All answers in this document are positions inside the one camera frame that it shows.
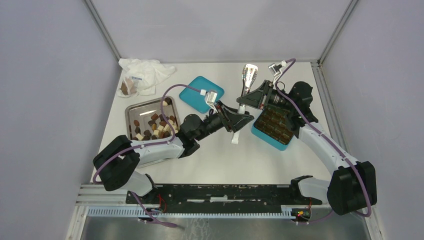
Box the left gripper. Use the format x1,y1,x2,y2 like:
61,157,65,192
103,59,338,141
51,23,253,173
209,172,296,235
195,100,254,142

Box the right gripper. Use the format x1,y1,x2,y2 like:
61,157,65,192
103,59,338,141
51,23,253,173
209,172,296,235
237,79,295,113

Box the metal serving tongs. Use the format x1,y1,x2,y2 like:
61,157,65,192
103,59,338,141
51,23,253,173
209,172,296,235
231,63,258,145

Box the teal chocolate box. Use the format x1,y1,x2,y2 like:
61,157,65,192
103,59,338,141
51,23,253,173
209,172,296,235
251,106,294,151

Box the steel tray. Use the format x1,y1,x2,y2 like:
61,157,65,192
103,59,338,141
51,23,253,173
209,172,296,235
124,96,180,141

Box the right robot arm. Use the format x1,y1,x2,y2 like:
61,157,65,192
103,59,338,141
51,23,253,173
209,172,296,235
236,80,377,217

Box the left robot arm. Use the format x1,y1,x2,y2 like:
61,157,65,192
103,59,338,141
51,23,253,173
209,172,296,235
92,100,254,204

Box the plastic bag with chocolate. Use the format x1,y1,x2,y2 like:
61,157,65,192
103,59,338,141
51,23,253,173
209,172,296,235
117,76,142,98

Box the teal box lid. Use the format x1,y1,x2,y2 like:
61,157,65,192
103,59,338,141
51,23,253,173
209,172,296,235
179,76,225,114

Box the white crumpled cloth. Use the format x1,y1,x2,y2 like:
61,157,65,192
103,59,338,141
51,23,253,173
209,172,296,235
118,58,177,96

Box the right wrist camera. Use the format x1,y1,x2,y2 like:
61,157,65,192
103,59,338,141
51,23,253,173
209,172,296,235
268,60,288,77

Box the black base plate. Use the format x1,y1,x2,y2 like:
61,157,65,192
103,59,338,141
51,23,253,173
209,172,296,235
141,184,322,214

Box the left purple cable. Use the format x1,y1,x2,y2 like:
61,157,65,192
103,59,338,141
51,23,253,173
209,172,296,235
92,83,208,185

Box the white cable duct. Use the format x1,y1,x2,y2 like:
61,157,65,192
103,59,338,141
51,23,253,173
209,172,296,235
86,205,294,220

